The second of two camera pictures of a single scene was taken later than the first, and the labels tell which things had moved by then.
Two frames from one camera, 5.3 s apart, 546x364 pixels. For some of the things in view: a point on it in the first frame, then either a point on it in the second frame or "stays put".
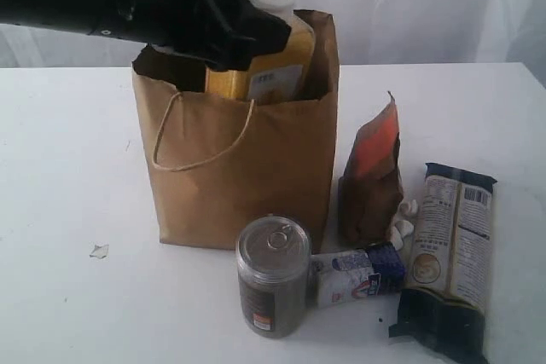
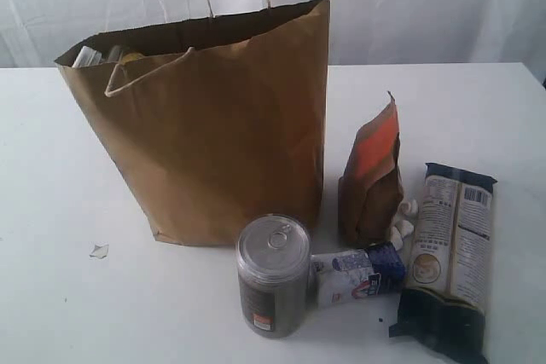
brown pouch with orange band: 370,189 stays put
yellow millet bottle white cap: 272,76 to 130,57
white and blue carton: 351,275 stays put
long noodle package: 446,297 stays put
